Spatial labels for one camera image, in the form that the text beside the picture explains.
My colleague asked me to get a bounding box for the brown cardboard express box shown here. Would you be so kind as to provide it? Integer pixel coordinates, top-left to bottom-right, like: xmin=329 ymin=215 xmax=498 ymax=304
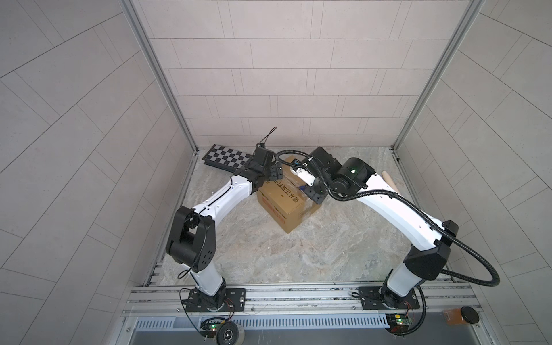
xmin=256 ymin=165 xmax=321 ymax=234

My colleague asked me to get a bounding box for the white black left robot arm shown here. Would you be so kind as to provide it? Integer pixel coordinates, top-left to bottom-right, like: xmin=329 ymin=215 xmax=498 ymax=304
xmin=165 ymin=160 xmax=283 ymax=310

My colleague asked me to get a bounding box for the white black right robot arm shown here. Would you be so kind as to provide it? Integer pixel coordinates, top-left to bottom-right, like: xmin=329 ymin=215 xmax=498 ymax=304
xmin=298 ymin=147 xmax=458 ymax=308

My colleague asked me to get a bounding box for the black white chessboard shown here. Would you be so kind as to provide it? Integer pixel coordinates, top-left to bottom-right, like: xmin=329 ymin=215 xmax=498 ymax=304
xmin=202 ymin=145 xmax=252 ymax=173

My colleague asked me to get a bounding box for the green circuit board right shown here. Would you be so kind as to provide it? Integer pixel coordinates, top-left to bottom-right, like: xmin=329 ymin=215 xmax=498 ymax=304
xmin=385 ymin=313 xmax=411 ymax=334

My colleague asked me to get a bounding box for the round black speaker device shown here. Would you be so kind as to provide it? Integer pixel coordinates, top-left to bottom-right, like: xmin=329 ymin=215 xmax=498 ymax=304
xmin=200 ymin=316 xmax=245 ymax=345

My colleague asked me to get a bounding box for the brown jar black lid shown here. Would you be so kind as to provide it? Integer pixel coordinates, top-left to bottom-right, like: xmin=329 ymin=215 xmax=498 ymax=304
xmin=444 ymin=306 xmax=480 ymax=326

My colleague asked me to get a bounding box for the black corrugated cable conduit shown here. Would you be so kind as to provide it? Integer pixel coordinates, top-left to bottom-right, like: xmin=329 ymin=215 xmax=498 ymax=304
xmin=275 ymin=149 xmax=501 ymax=288

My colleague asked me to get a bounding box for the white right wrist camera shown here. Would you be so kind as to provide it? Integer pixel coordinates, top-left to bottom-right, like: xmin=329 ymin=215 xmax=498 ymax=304
xmin=291 ymin=159 xmax=316 ymax=187

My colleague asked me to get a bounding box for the cream plastic handle tool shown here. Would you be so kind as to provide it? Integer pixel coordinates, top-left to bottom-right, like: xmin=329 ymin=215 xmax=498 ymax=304
xmin=381 ymin=171 xmax=400 ymax=194

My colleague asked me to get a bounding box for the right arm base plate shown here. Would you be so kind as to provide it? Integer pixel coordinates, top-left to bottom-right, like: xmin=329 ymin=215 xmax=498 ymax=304
xmin=356 ymin=285 xmax=421 ymax=311

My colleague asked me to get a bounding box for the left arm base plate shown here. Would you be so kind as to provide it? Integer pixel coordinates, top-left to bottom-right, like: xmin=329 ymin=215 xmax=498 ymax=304
xmin=181 ymin=287 xmax=247 ymax=313

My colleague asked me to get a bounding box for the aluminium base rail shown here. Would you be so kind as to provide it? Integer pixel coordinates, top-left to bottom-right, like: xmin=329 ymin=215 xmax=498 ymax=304
xmin=114 ymin=278 xmax=494 ymax=344

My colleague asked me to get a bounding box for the aluminium corner post left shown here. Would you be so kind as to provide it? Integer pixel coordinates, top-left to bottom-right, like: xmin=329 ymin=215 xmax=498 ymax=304
xmin=119 ymin=0 xmax=199 ymax=155

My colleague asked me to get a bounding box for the aluminium corner post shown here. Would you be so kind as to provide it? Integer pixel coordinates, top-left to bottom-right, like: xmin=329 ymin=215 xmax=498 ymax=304
xmin=119 ymin=0 xmax=199 ymax=155
xmin=391 ymin=0 xmax=486 ymax=151

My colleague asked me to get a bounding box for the aluminium corner post right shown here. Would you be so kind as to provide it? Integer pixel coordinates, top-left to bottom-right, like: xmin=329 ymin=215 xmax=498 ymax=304
xmin=391 ymin=0 xmax=486 ymax=151

